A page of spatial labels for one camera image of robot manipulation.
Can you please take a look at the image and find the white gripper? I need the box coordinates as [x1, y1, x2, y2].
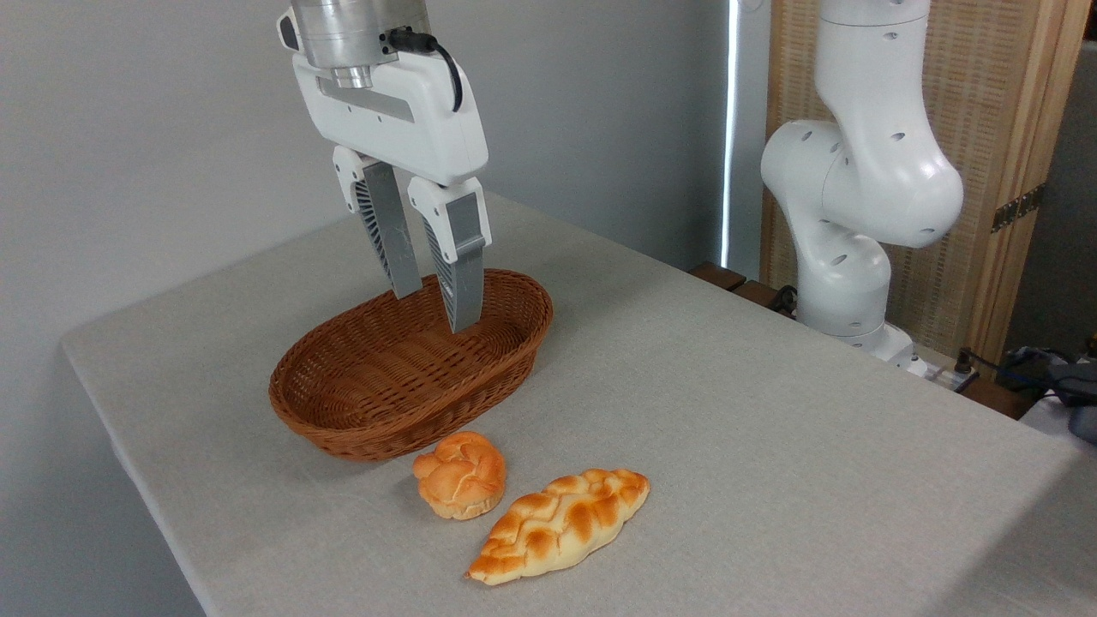
[277, 10, 493, 334]

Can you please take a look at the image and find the long braided bread loaf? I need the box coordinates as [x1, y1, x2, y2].
[466, 468, 650, 586]

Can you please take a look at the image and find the round knotted bread bun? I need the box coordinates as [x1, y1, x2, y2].
[413, 431, 507, 521]

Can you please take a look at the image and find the brown oval wicker basket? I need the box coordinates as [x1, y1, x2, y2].
[269, 268, 554, 462]

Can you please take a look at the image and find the bright vertical light strip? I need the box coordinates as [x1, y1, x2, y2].
[722, 0, 740, 268]

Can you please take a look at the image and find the grey linen tablecloth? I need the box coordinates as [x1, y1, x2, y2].
[60, 190, 1097, 617]

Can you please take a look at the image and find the white power strip with plug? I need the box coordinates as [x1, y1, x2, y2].
[908, 347, 980, 392]

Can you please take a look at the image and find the wooden rattan folding screen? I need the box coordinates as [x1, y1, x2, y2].
[761, 0, 1094, 369]

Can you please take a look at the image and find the metal screen hinge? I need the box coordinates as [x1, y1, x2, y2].
[992, 184, 1046, 233]

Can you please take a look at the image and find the dark grey bag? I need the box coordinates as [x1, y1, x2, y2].
[998, 345, 1097, 444]

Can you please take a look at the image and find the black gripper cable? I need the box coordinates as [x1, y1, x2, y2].
[387, 28, 465, 113]

